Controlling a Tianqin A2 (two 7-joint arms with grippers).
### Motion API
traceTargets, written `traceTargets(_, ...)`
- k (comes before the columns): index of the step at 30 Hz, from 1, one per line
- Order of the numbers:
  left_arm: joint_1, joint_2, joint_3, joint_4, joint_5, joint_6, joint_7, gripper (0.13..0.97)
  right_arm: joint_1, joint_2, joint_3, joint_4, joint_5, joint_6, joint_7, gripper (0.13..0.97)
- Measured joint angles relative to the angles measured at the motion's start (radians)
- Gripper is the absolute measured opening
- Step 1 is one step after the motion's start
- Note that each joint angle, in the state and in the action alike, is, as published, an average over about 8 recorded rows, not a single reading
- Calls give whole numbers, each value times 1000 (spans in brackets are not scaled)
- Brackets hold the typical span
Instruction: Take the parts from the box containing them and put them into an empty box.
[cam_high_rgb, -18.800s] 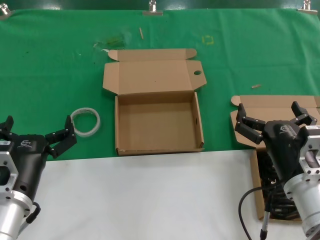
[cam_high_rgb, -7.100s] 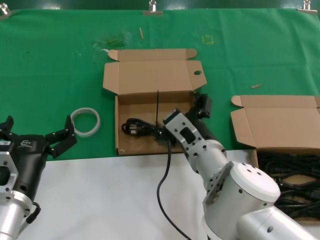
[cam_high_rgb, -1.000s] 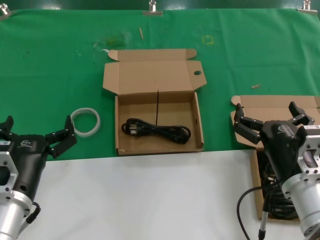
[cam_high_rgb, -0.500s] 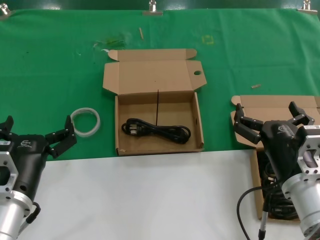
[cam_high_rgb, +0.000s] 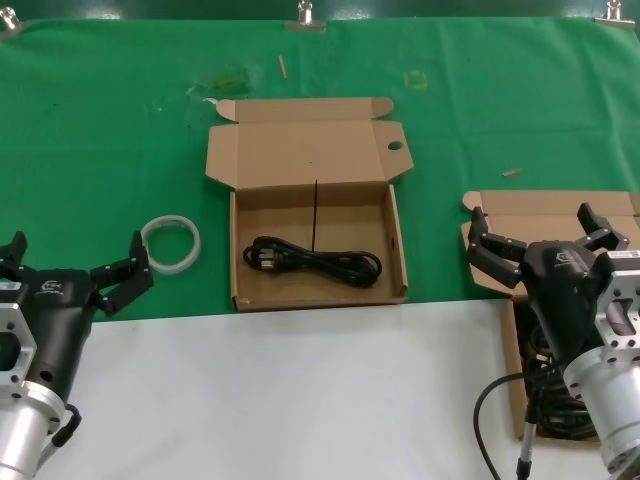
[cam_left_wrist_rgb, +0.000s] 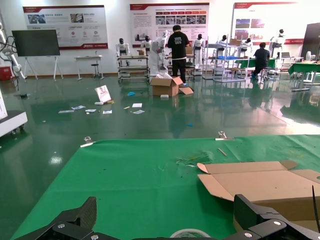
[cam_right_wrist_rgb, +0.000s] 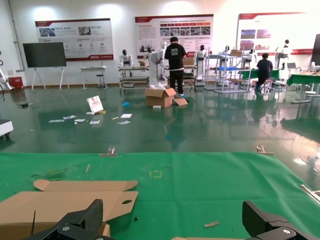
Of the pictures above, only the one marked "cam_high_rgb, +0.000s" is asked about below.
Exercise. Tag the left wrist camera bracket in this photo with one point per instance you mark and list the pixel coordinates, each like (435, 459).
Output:
(15, 320)

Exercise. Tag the green table cloth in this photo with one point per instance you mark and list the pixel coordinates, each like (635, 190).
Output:
(100, 125)

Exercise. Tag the brown cardboard box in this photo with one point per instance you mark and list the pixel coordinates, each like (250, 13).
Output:
(310, 210)
(540, 212)

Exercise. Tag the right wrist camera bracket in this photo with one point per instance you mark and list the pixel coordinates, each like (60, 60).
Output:
(622, 285)

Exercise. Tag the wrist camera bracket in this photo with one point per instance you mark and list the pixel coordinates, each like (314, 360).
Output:
(622, 285)
(15, 320)

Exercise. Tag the clear tape roll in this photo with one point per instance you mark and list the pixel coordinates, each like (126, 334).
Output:
(172, 268)

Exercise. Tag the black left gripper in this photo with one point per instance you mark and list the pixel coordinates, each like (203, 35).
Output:
(60, 310)

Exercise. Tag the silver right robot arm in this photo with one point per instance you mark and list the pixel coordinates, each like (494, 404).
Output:
(605, 400)

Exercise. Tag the silver binder clip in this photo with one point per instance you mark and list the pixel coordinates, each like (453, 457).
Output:
(612, 12)
(305, 25)
(7, 22)

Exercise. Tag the thin wooden stick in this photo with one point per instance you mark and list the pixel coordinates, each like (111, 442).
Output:
(282, 66)

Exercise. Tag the short wooden piece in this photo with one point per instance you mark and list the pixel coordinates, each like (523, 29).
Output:
(512, 172)

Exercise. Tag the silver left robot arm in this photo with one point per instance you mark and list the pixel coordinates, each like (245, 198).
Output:
(20, 435)

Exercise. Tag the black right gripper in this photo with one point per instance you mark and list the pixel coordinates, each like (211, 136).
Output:
(562, 290)

